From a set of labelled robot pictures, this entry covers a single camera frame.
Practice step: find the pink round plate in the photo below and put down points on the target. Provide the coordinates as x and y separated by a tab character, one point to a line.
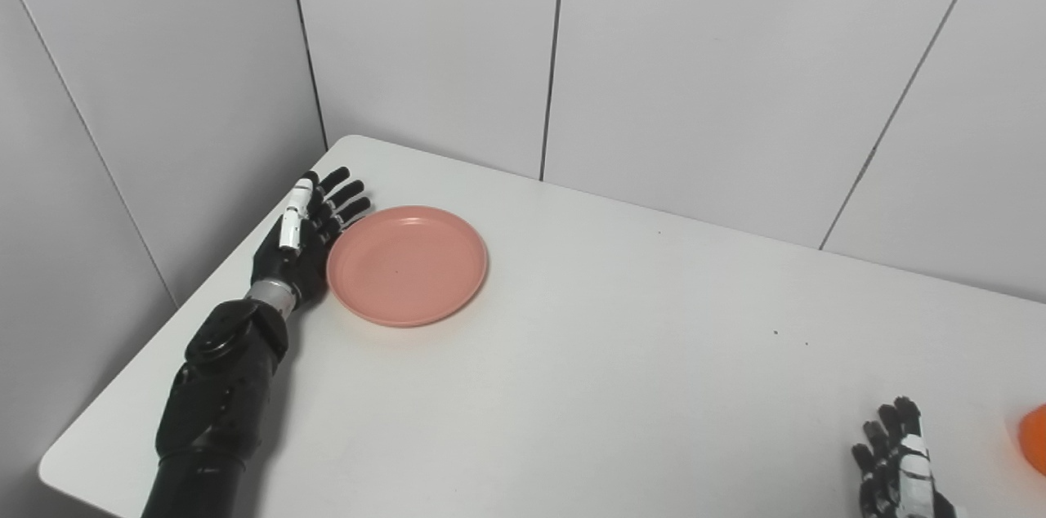
407	266

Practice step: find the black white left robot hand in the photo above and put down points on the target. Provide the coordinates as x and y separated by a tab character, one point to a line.
302	256

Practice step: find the orange fruit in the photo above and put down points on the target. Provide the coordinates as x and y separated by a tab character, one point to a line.
1034	440

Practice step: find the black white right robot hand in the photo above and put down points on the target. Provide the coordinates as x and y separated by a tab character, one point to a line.
903	477

